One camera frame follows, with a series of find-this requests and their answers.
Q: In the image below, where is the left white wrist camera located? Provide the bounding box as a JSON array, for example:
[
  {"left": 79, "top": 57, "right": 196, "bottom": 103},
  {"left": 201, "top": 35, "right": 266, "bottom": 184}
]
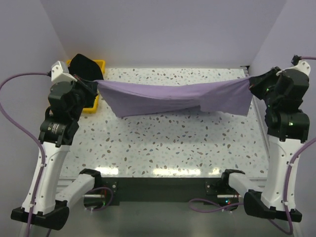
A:
[{"left": 51, "top": 61, "right": 77, "bottom": 84}]

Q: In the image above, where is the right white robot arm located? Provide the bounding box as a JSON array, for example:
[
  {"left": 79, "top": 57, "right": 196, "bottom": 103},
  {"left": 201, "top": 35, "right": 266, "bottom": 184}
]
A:
[{"left": 212, "top": 61, "right": 311, "bottom": 222}]

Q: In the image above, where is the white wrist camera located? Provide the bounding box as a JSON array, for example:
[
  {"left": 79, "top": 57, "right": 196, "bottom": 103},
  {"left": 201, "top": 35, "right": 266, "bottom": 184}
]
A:
[
  {"left": 276, "top": 55, "right": 311, "bottom": 76},
  {"left": 51, "top": 61, "right": 77, "bottom": 84}
]

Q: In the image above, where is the black t shirt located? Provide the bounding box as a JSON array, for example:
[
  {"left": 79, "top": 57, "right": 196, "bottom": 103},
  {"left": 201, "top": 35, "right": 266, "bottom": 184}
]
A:
[{"left": 68, "top": 54, "right": 106, "bottom": 81}]

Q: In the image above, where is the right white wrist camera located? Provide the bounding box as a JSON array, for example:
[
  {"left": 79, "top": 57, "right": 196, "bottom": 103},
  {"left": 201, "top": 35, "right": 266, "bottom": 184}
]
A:
[{"left": 276, "top": 55, "right": 311, "bottom": 76}]

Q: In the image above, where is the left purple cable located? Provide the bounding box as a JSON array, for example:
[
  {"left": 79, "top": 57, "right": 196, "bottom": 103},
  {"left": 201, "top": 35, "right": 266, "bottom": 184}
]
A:
[{"left": 0, "top": 72, "right": 54, "bottom": 237}]

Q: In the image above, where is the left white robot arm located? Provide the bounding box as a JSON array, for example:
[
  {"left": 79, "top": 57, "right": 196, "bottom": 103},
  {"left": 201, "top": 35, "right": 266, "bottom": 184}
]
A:
[{"left": 10, "top": 75, "right": 102, "bottom": 230}]

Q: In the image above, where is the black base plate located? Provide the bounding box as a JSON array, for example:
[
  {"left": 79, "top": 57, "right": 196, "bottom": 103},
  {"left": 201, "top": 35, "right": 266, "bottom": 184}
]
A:
[{"left": 73, "top": 176, "right": 249, "bottom": 207}]

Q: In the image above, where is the purple t shirt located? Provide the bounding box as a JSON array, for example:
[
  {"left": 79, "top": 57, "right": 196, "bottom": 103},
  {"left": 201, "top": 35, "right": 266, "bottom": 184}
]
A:
[{"left": 97, "top": 79, "right": 253, "bottom": 117}]

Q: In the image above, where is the yellow plastic bin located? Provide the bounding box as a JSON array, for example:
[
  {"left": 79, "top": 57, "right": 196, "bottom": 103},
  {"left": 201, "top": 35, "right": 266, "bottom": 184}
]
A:
[{"left": 66, "top": 54, "right": 106, "bottom": 114}]

